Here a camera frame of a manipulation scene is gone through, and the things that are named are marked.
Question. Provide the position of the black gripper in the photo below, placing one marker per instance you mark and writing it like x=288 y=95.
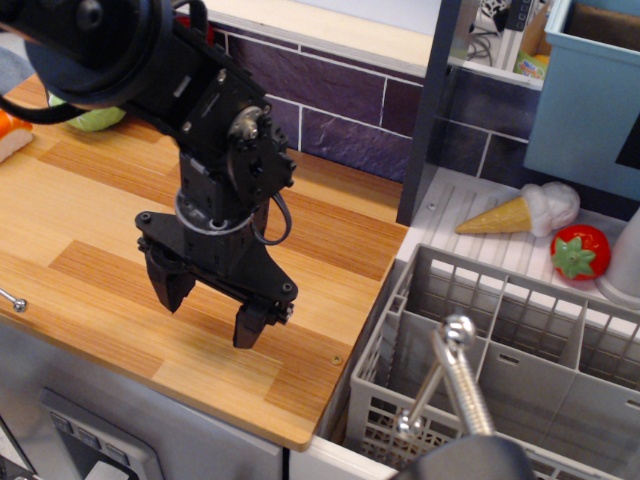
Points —
x=235 y=264

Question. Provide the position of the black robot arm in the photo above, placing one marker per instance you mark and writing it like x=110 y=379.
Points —
x=137 y=56

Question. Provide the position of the white sink unit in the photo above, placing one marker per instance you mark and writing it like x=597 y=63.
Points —
x=451 y=199

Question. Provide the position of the grey plastic drying rack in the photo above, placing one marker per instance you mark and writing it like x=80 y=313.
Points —
x=559 y=370

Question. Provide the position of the grey toy dishwasher front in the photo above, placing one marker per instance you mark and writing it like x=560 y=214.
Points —
x=65 y=414

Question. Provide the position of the small metal knob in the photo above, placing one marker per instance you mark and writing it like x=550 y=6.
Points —
x=19 y=305

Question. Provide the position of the green toy cabbage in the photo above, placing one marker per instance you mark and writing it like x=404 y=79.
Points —
x=97 y=120

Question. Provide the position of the orange white toy sushi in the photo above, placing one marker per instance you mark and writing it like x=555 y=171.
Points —
x=15 y=134

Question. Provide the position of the chrome faucet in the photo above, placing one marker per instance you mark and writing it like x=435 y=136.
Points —
x=479 y=453

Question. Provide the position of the toy ice cream cone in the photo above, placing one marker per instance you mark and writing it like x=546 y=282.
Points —
x=539 y=210

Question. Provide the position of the red toy strawberry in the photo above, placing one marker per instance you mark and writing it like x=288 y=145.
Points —
x=580 y=252

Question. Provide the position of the colourful small carton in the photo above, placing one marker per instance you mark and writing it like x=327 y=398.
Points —
x=533 y=66

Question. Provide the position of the grey cone object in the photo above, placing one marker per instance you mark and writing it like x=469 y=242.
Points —
x=620 y=282

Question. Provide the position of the light blue box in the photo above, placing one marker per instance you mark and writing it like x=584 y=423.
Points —
x=584 y=128

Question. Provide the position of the dark grey shelf post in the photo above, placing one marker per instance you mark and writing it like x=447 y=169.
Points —
x=449 y=50

